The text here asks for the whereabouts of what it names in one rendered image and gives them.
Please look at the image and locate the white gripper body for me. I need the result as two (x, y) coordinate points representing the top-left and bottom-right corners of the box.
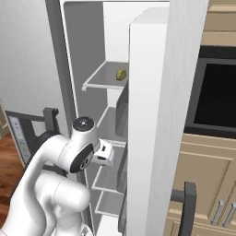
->
(92, 147), (116, 169)

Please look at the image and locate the white fridge shelf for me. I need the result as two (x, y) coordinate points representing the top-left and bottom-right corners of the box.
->
(81, 60), (130, 92)
(94, 192), (125, 218)
(96, 105), (128, 148)
(90, 165), (125, 195)

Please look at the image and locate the white fridge door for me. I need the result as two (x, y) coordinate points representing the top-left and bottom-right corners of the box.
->
(126, 0), (210, 236)

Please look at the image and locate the yellow cheese wedge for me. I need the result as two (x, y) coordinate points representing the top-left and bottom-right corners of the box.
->
(115, 68), (127, 82)

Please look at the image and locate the white fridge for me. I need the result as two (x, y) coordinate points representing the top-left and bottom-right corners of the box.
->
(45, 0), (171, 236)

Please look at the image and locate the grey fridge door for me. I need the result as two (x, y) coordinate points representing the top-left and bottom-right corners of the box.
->
(0, 0), (77, 141)

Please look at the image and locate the dark grey door bin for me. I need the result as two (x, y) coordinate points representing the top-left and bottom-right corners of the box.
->
(115, 147), (129, 236)

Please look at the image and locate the grey panel with pale strip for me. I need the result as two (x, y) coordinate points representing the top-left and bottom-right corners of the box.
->
(5, 110), (35, 167)

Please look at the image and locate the beige cupboard door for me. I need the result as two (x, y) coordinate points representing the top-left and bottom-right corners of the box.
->
(164, 133), (236, 236)

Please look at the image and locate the black built-in oven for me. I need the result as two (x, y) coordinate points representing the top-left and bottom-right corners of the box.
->
(183, 45), (236, 140)

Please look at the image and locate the beige cupboard above oven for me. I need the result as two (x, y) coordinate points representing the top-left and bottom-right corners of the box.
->
(201, 0), (236, 48)

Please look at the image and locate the dark grey fridge door handle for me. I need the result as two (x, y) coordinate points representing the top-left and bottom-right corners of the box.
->
(29, 107), (62, 146)
(170, 181), (198, 236)

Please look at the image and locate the silver cupboard handle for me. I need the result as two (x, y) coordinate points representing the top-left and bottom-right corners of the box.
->
(211, 199), (225, 226)
(222, 202), (236, 229)

